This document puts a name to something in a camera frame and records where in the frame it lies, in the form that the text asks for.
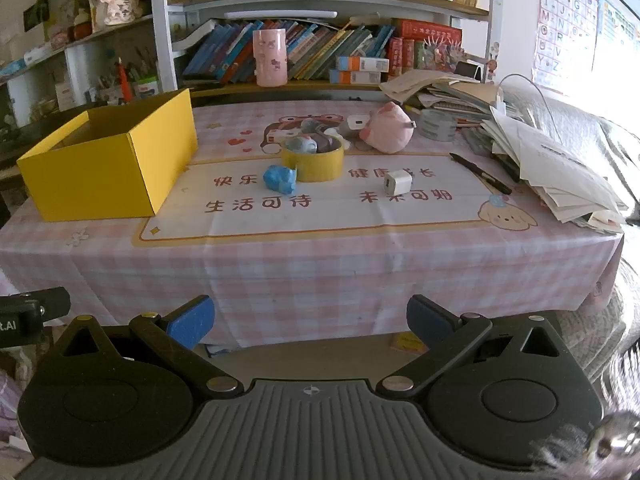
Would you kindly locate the colourful wall chart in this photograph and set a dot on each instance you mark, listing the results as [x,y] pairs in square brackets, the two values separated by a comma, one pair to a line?
[617,40]

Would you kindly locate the black phone stand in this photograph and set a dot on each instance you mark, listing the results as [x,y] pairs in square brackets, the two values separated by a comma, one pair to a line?
[470,70]

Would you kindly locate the blue toy animal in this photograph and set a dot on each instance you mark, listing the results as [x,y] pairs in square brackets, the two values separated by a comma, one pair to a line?
[280,179]

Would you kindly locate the pile of papers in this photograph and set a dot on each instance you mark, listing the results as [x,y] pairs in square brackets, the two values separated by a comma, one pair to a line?
[545,160]

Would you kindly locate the pink checked cloth-covered desktop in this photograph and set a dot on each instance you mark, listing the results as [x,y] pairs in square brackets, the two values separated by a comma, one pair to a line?
[300,270]

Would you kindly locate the alphabet wall poster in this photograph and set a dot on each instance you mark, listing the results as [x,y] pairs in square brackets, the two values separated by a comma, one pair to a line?
[562,25]

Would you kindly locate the white side shelf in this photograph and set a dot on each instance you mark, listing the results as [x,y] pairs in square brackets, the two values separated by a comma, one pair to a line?
[30,67]

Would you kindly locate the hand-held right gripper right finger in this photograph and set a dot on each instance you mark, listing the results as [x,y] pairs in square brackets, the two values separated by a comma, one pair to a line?
[430,321]

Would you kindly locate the red stick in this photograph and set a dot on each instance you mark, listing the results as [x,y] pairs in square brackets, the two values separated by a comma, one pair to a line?
[124,80]

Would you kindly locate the row of slanted books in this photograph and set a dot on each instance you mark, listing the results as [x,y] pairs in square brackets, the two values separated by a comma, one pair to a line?
[230,52]

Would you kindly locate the orange white box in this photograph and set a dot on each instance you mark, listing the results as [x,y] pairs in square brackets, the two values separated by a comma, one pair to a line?
[362,63]
[355,78]

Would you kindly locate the yellow cardboard box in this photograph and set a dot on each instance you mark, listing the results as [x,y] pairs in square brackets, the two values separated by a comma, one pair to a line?
[150,160]

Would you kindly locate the white bookshelf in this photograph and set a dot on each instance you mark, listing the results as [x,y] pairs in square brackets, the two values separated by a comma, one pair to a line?
[162,35]

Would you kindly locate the white cube charger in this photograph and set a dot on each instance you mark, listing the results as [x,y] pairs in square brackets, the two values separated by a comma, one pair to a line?
[396,182]

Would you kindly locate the dark grey toy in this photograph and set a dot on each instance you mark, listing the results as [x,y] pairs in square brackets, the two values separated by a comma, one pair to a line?
[312,126]

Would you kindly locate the clear tape roll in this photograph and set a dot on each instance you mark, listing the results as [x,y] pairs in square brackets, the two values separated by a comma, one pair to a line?
[435,127]

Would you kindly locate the pink plush pig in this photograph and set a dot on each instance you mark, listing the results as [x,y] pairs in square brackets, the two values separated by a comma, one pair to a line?
[390,127]

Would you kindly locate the black pen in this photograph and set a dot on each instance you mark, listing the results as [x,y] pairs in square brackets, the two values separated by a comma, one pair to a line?
[480,172]

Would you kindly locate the red book box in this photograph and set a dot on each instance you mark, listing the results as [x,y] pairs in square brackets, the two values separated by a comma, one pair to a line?
[430,35]

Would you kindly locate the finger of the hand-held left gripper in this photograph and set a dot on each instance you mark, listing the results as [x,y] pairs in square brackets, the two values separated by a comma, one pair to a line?
[50,302]

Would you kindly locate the blue grey toy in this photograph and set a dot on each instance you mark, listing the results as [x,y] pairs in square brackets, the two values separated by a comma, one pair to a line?
[301,145]

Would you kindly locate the purple grey toy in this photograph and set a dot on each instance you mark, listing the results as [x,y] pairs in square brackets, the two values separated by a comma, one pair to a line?
[330,144]

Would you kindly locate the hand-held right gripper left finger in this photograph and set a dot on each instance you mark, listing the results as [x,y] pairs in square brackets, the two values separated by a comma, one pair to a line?
[192,324]

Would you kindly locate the yellow tape roll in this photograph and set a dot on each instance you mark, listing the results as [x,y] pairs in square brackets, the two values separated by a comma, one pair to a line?
[312,165]

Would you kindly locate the pink printed cup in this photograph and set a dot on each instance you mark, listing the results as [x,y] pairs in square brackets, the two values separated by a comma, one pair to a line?
[270,57]

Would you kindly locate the fluffy grey object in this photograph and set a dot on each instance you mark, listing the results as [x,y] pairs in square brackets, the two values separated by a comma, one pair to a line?
[590,445]

